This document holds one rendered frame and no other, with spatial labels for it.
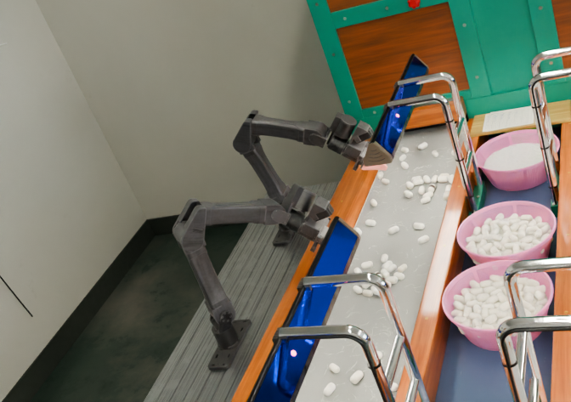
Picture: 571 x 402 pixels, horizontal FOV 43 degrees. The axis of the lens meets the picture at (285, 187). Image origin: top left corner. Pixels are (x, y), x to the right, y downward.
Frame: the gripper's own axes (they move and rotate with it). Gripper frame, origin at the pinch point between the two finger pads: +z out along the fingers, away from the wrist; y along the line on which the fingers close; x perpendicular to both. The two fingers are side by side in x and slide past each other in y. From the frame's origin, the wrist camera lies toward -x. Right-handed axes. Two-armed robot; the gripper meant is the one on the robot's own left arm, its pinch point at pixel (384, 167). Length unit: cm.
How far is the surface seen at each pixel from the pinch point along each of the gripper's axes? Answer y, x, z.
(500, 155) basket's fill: 18.8, -12.9, 32.6
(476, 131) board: 30.9, -10.6, 23.5
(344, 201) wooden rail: -3.9, 17.0, -6.3
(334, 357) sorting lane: -75, 8, 8
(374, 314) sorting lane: -59, 4, 13
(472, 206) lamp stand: -11.4, -9.4, 28.3
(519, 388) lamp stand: -108, -43, 31
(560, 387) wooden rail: -88, -29, 47
